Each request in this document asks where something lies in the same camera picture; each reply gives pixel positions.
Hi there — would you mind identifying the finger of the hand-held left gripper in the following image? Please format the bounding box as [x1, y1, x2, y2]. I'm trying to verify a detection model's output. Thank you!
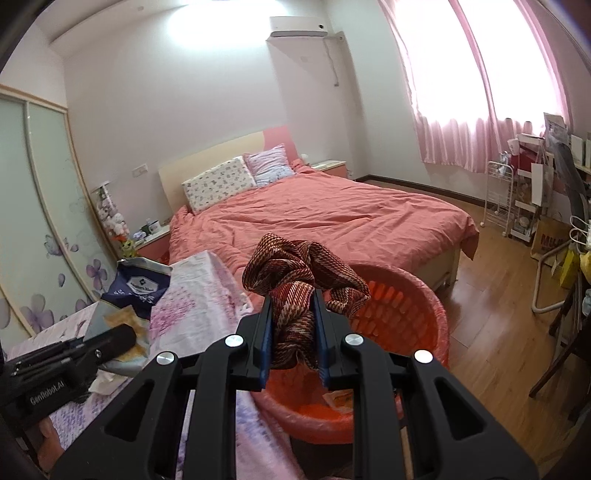
[82, 324, 138, 368]

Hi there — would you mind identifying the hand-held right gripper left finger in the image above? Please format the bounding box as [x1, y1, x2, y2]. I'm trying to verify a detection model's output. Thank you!
[50, 294, 274, 480]

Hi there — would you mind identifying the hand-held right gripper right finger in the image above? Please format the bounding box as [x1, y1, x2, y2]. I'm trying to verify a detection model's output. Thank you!
[313, 290, 541, 480]

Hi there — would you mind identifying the blue and white snack bag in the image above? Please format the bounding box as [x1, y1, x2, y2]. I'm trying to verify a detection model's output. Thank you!
[82, 301, 153, 370]

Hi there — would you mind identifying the orange plastic basin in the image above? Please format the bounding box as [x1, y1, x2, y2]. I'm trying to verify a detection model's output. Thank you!
[252, 261, 451, 445]

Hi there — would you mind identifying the red patterned knitted scarf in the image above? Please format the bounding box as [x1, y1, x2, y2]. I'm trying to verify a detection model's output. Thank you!
[242, 233, 371, 370]

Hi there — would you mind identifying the crumpled white tissue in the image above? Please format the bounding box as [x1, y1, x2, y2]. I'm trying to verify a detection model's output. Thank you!
[88, 369, 130, 395]

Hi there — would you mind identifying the tree printed bed sheet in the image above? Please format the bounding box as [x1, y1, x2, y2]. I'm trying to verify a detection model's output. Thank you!
[0, 250, 305, 480]

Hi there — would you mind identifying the pink and white nightstand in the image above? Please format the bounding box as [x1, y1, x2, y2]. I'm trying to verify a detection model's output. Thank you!
[131, 228, 171, 266]
[309, 159, 349, 178]

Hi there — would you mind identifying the plush toy display tube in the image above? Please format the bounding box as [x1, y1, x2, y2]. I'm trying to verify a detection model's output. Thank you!
[91, 182, 132, 259]

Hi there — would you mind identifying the coral duvet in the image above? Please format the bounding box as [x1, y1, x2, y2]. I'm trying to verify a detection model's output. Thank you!
[167, 159, 479, 296]

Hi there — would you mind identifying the flower printed sliding wardrobe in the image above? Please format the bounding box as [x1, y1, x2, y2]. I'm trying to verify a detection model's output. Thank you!
[0, 85, 116, 342]

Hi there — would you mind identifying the white floral pillow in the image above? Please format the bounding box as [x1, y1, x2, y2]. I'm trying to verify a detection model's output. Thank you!
[181, 156, 258, 214]

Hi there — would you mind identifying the pink ruffled pillow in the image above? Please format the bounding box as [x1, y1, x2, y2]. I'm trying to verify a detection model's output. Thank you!
[244, 144, 295, 186]

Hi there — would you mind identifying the cream and pink headboard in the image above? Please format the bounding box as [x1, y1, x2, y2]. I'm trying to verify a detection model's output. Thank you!
[158, 124, 300, 214]

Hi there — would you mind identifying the white shelf trolley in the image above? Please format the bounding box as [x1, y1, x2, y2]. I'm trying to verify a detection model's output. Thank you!
[510, 168, 546, 241]

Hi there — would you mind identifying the dark wooden chair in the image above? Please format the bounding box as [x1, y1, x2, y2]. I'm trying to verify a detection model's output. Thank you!
[529, 258, 591, 416]

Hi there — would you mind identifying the brown paper bag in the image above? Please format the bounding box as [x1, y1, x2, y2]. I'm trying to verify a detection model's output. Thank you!
[530, 217, 573, 264]

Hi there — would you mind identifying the pink curtain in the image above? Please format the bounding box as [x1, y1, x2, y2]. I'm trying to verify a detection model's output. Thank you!
[379, 0, 575, 167]

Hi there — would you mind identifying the yellow bag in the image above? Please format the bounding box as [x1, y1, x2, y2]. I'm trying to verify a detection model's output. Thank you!
[560, 247, 581, 289]

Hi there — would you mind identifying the white air conditioner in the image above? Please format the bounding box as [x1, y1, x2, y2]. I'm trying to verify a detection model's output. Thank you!
[270, 16, 328, 38]

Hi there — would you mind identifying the cream bed frame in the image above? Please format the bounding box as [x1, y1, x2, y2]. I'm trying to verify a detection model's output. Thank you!
[429, 240, 462, 291]

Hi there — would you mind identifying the white metal chair frame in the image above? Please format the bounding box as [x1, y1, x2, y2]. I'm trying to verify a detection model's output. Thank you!
[531, 251, 573, 315]

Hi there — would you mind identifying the white wire rack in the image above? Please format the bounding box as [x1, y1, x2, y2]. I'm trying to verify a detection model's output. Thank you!
[482, 161, 515, 232]

